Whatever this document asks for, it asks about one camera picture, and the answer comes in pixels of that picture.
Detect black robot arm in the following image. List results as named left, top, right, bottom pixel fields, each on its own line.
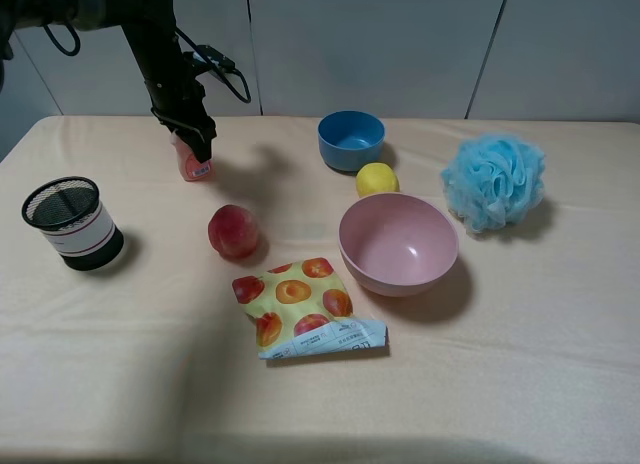
left=1, top=0, right=216, bottom=163

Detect red peach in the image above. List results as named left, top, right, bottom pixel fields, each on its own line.
left=207, top=204, right=259, bottom=260

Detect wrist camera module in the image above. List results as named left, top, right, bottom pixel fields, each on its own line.
left=183, top=45, right=236, bottom=73

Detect black mesh pen cup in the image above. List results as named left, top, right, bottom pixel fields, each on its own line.
left=21, top=176, right=124, bottom=271

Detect pink small bottle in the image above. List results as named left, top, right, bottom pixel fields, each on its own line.
left=170, top=132, right=213, bottom=182

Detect pink plastic bowl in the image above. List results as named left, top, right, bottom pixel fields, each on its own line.
left=338, top=192, right=459, bottom=297

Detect yellow lemon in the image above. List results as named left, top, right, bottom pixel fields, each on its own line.
left=356, top=162, right=400, bottom=198

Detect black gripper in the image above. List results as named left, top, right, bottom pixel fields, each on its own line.
left=143, top=59, right=217, bottom=162

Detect blue mesh bath sponge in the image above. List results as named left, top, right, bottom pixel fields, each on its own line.
left=441, top=134, right=546, bottom=234

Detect peach print snack bag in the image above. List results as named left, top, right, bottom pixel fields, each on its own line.
left=232, top=257, right=388, bottom=360

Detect blue plastic bowl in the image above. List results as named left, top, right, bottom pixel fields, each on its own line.
left=317, top=110, right=386, bottom=173

